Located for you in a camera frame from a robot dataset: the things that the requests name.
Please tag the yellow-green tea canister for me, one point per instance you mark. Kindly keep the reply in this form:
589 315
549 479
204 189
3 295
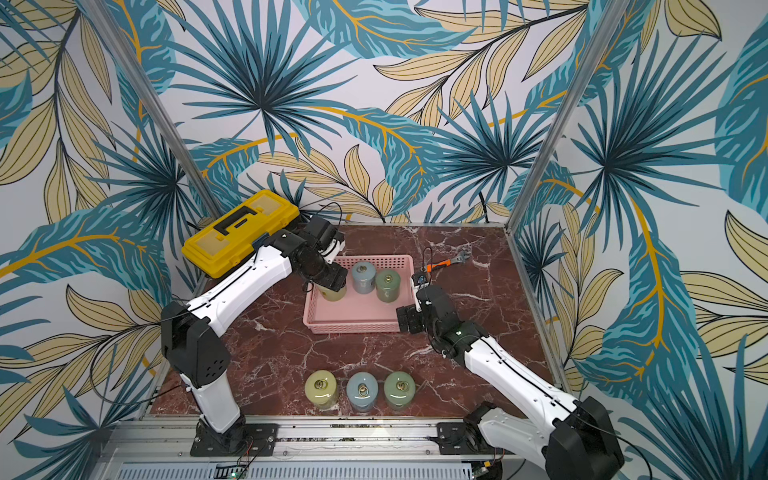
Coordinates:
331 295
321 389

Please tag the blue-grey tea canister back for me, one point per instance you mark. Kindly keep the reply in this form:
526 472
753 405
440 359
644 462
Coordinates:
363 276

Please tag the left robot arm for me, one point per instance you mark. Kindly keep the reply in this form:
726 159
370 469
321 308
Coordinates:
191 335

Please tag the yellow black toolbox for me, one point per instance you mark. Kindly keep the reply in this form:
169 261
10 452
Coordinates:
222 246

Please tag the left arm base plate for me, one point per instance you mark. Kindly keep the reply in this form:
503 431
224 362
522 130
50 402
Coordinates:
259 439

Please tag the blue-grey tea canister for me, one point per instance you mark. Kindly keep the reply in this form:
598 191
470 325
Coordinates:
362 391
363 276

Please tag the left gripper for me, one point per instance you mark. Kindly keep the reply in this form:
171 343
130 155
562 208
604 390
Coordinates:
336 279

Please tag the pink plastic basket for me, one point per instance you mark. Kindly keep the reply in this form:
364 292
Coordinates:
360 313

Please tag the green tea canister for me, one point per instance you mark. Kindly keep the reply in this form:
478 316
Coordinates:
399 390
387 285

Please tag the yellow-green tea canister front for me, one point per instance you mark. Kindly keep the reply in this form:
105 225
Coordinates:
321 389

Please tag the aluminium front rail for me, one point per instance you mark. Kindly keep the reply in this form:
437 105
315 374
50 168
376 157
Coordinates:
305 448

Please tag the orange adjustable wrench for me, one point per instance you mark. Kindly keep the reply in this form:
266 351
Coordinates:
461 258

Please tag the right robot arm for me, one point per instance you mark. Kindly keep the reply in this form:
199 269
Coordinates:
566 437

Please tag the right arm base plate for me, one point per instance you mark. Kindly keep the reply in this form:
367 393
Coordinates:
461 438

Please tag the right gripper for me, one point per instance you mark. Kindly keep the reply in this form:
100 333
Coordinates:
424 291

